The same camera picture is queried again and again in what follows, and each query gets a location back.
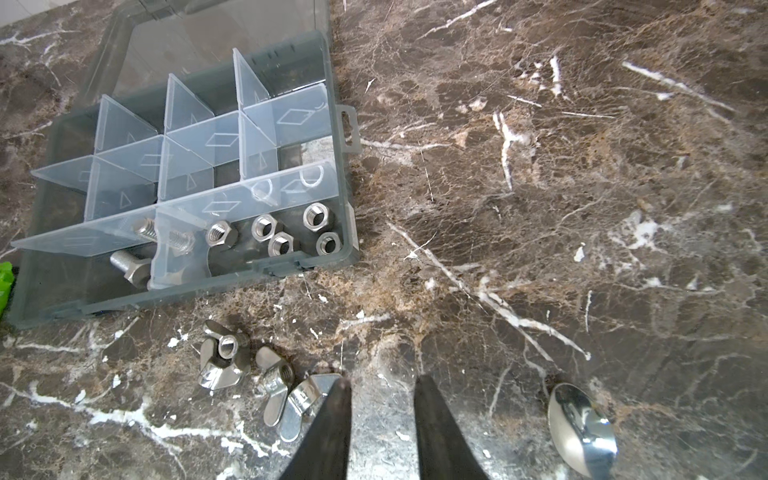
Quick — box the steel wing nut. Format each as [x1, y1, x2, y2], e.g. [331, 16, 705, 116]
[279, 373, 342, 443]
[198, 320, 251, 391]
[256, 346, 294, 427]

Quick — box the steel hex bolt upright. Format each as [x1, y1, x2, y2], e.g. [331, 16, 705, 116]
[132, 217, 195, 255]

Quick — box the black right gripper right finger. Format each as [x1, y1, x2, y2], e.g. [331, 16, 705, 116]
[414, 375, 488, 479]

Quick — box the steel hex nut in box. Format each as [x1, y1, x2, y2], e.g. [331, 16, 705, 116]
[205, 220, 239, 249]

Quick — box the clear plastic organizer box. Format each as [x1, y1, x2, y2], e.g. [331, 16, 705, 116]
[9, 1, 361, 329]

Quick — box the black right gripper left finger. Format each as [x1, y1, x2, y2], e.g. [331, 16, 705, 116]
[280, 378, 352, 479]

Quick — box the steel hex nut bright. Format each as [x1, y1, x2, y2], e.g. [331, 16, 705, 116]
[316, 231, 343, 256]

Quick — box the green plastic object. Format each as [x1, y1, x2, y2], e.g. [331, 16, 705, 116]
[0, 262, 15, 315]

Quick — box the pink handled metal spoon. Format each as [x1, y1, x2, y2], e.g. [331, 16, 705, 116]
[547, 383, 618, 479]

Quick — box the steel hex bolt left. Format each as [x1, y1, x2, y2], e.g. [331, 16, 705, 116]
[110, 250, 152, 288]

